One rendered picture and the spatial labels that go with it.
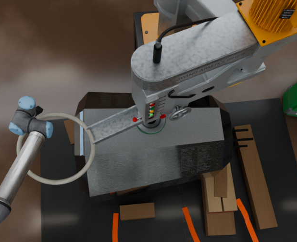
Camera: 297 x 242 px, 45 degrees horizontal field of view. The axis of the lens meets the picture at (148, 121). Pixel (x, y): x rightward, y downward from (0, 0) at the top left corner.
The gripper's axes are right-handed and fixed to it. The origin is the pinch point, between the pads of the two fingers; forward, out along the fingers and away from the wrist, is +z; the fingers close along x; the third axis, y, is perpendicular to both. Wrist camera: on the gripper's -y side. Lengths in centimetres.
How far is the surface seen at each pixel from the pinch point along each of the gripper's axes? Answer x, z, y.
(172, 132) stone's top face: 76, -2, -59
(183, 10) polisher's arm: 33, -55, -107
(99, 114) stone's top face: 26.1, 8.2, -39.4
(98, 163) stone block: 48, 17, -13
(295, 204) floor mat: 204, 60, -112
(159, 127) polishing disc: 66, -3, -55
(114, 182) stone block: 65, 27, -13
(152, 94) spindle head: 55, -68, -33
